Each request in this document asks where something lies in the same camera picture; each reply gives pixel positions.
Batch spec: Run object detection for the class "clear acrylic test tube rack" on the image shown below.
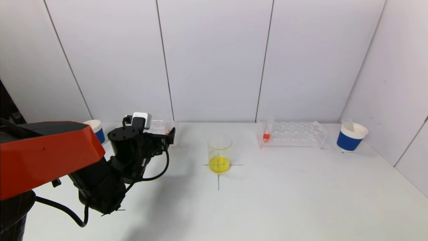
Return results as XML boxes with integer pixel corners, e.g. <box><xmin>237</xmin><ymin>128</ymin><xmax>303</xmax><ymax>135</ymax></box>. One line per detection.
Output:
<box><xmin>149</xmin><ymin>119</ymin><xmax>181</xmax><ymax>147</ymax></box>
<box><xmin>256</xmin><ymin>120</ymin><xmax>328</xmax><ymax>149</ymax></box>

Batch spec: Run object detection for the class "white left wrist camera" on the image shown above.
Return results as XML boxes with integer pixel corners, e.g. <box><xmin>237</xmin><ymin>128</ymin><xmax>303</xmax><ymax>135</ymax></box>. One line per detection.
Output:
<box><xmin>125</xmin><ymin>112</ymin><xmax>152</xmax><ymax>130</ymax></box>

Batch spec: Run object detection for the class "blue and white paper cup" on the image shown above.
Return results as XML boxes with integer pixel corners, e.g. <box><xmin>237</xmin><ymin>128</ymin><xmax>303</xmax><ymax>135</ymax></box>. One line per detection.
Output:
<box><xmin>84</xmin><ymin>119</ymin><xmax>106</xmax><ymax>144</ymax></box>
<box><xmin>336</xmin><ymin>122</ymin><xmax>369</xmax><ymax>153</ymax></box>

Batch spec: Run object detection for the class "clear glass beaker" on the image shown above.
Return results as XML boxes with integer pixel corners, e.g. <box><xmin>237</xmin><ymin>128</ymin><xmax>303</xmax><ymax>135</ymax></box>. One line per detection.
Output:
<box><xmin>207</xmin><ymin>134</ymin><xmax>232</xmax><ymax>174</ymax></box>

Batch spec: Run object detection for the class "black left camera cable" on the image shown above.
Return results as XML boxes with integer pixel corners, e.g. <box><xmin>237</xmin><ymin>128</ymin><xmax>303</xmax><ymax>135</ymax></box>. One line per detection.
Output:
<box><xmin>33</xmin><ymin>142</ymin><xmax>170</xmax><ymax>228</ymax></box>

